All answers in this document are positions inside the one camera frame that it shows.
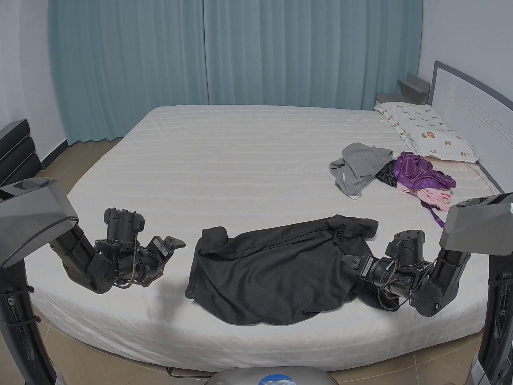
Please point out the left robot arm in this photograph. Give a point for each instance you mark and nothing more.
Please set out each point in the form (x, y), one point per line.
(36, 215)

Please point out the black T-shirt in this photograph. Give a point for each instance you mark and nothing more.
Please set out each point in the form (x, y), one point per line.
(272, 271)

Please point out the pink garment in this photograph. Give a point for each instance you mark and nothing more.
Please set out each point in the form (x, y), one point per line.
(437, 199)

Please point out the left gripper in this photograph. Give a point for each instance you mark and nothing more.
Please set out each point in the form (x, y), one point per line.
(154, 265)

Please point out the purple garment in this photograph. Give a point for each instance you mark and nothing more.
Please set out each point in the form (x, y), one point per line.
(416, 173)

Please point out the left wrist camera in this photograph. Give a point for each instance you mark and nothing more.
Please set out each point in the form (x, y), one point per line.
(162, 247)

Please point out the grey bedside table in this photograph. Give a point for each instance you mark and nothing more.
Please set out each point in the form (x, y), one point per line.
(412, 86)

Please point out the bed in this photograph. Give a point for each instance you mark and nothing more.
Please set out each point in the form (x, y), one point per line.
(240, 167)

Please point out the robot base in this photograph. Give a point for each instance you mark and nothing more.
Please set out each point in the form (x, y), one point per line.
(272, 378)

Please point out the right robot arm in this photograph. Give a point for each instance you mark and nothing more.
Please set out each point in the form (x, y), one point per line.
(481, 223)

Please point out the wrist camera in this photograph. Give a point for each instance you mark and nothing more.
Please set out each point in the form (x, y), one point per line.
(368, 269)
(162, 247)

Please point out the white printed pillow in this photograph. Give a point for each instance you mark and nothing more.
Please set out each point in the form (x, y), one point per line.
(429, 130)

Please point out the blue-green curtain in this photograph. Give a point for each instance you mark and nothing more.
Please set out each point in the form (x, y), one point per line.
(128, 54)
(312, 38)

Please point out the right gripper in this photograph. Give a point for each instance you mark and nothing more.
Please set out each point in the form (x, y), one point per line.
(384, 275)

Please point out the grey garment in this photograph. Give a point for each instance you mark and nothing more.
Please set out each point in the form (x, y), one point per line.
(360, 167)

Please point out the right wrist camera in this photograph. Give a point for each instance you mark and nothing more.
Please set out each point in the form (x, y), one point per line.
(368, 269)

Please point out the black chest of drawers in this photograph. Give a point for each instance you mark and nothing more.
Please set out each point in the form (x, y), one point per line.
(16, 154)

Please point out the shiny black garment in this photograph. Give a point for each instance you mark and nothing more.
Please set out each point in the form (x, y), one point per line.
(386, 177)

